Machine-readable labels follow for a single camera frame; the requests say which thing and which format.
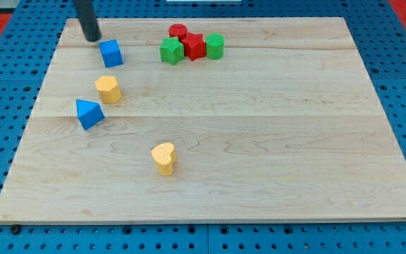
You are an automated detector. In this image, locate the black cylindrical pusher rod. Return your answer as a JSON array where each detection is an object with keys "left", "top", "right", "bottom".
[{"left": 73, "top": 0, "right": 102, "bottom": 42}]

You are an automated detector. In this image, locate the blue cube block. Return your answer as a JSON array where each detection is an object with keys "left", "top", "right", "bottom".
[{"left": 99, "top": 40, "right": 123, "bottom": 68}]

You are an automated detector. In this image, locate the yellow hexagon block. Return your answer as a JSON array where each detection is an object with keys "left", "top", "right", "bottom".
[{"left": 94, "top": 75, "right": 122, "bottom": 104}]

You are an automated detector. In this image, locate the blue triangle block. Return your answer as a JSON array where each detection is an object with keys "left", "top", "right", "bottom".
[{"left": 75, "top": 99, "right": 104, "bottom": 131}]

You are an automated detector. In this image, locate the red cylinder block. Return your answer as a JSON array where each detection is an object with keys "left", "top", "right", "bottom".
[{"left": 168, "top": 23, "right": 188, "bottom": 41}]

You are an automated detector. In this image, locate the green star block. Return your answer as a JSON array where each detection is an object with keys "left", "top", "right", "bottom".
[{"left": 159, "top": 37, "right": 185, "bottom": 66}]

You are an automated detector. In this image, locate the red star block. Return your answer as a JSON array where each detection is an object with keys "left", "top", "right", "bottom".
[{"left": 181, "top": 32, "right": 206, "bottom": 61}]

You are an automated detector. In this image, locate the green cylinder block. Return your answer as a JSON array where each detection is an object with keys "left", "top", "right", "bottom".
[{"left": 205, "top": 33, "right": 225, "bottom": 60}]

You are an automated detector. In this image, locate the yellow heart block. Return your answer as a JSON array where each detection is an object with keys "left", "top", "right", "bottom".
[{"left": 151, "top": 143, "right": 176, "bottom": 176}]

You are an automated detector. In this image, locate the light wooden board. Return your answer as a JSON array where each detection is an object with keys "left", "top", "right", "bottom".
[{"left": 0, "top": 17, "right": 406, "bottom": 225}]

